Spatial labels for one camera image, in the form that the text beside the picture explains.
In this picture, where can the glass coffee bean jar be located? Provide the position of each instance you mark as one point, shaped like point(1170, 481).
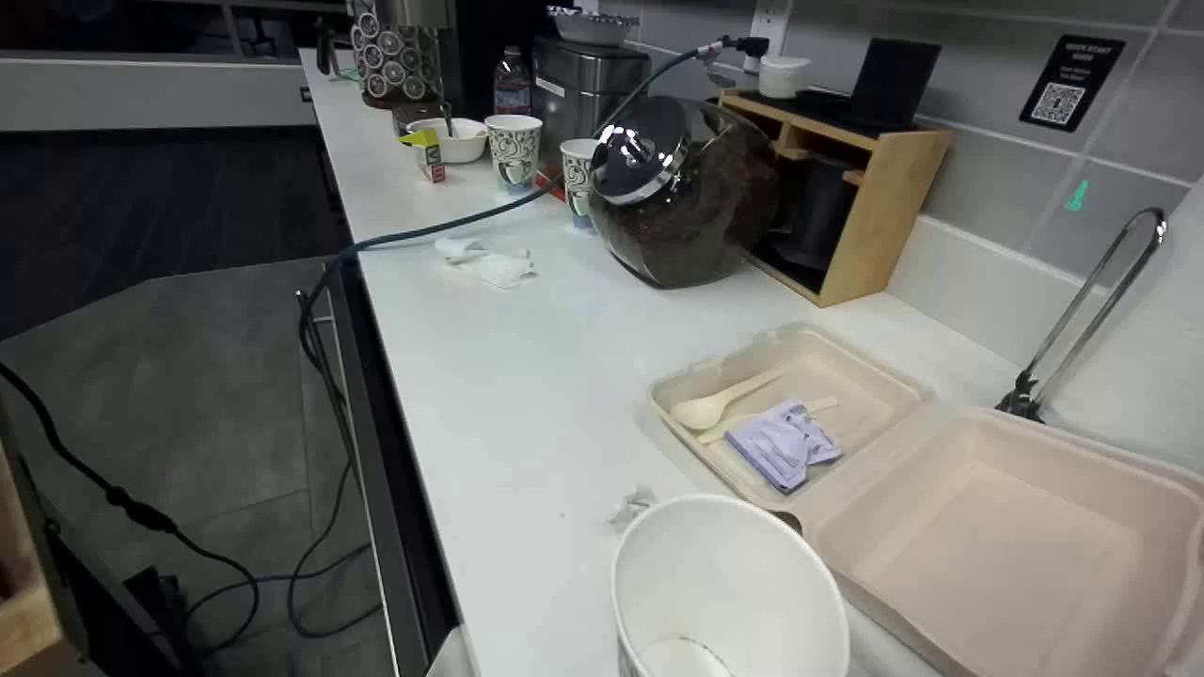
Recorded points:
point(681, 188)

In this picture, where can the small white ceramic bowl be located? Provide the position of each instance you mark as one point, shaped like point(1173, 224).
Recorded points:
point(459, 136)

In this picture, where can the large white paper bowl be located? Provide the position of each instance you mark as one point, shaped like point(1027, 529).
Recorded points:
point(718, 589)

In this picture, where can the patterned paper plate bowl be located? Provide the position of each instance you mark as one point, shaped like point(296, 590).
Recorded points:
point(590, 27)

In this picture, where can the crumpled white napkin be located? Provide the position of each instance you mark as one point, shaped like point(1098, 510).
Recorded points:
point(489, 268)

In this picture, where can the beige plastic spoon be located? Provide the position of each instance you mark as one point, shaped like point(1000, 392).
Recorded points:
point(709, 407)

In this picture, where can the patterned paper cup near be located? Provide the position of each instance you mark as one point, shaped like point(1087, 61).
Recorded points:
point(578, 176)

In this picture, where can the patterned paper cup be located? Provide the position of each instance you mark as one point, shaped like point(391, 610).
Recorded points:
point(578, 176)
point(513, 144)

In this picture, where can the purple wrapped packet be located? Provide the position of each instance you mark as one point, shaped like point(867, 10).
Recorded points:
point(785, 443)

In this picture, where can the patterned paper cup far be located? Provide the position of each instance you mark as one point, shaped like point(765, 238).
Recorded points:
point(513, 144)

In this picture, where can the clear plastic water bottle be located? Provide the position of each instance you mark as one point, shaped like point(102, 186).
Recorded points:
point(513, 80)

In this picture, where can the wooden shelf organizer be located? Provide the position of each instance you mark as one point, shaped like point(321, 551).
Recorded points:
point(849, 202)

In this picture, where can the open beige takeout container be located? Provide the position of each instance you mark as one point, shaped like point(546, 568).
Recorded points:
point(987, 543)

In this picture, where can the chrome sink faucet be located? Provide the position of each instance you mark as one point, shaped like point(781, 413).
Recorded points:
point(1083, 313)

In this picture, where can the black QR code sign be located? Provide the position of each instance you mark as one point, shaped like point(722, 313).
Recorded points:
point(1068, 80)

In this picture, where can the wire k-cup pod holder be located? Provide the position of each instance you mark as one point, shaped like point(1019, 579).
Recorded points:
point(398, 49)

